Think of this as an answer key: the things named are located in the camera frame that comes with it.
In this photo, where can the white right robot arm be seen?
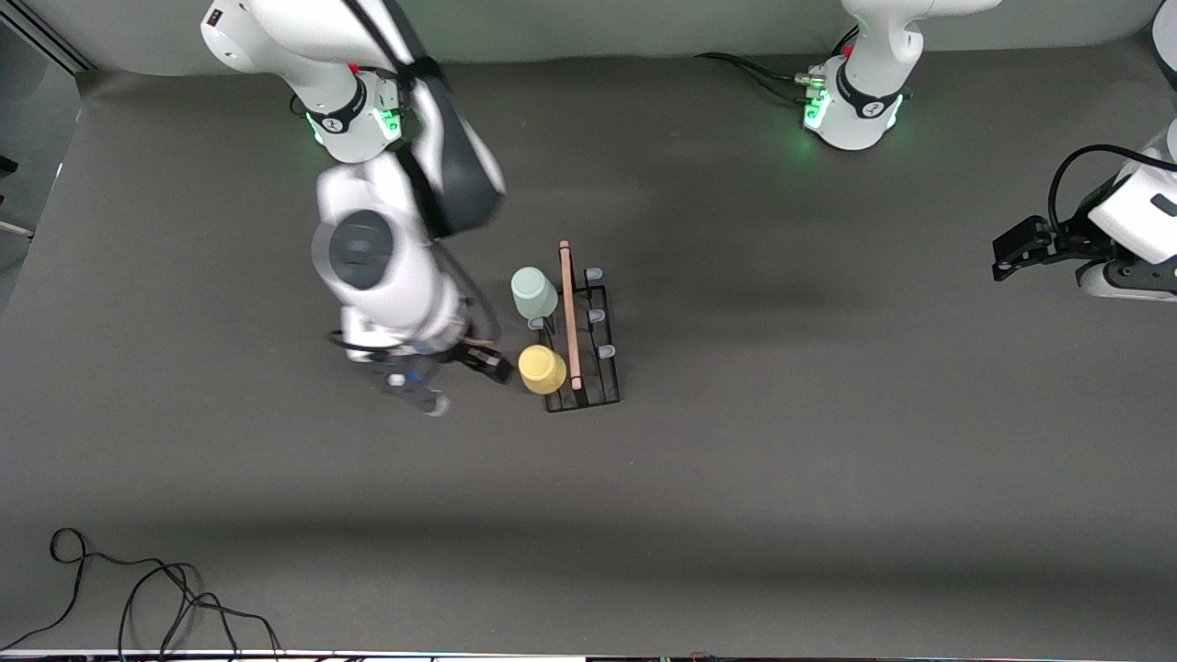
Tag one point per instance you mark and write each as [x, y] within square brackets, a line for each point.
[386, 267]

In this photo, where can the yellow plastic cup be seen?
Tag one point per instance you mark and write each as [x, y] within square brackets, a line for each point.
[542, 370]

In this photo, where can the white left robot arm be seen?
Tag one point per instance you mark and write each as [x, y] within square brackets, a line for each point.
[864, 92]

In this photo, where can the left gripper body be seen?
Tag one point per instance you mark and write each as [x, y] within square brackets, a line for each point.
[1072, 246]

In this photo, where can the pale green plastic cup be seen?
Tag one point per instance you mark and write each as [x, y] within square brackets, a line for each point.
[534, 292]

